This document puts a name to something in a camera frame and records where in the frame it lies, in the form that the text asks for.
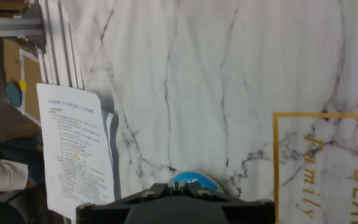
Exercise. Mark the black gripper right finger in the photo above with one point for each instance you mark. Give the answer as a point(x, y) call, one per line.
point(202, 193)

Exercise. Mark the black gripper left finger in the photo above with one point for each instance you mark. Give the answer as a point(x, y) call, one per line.
point(149, 194)

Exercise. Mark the blue and white desk lamp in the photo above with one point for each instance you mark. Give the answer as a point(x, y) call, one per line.
point(194, 178)

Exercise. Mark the paper sheets with blue heading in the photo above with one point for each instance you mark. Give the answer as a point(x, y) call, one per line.
point(73, 149)

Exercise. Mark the marble pink black tablecloth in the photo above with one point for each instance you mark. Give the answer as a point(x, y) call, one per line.
point(197, 93)

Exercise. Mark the brown cardboard box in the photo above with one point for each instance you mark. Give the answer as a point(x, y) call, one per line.
point(31, 77)

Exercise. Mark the yellow sticky note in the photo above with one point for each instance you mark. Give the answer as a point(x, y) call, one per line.
point(22, 85)

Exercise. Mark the teal round disc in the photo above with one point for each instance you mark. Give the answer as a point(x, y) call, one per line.
point(13, 95)

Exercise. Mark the aluminium profile beam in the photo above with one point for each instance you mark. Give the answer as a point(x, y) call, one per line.
point(8, 27)

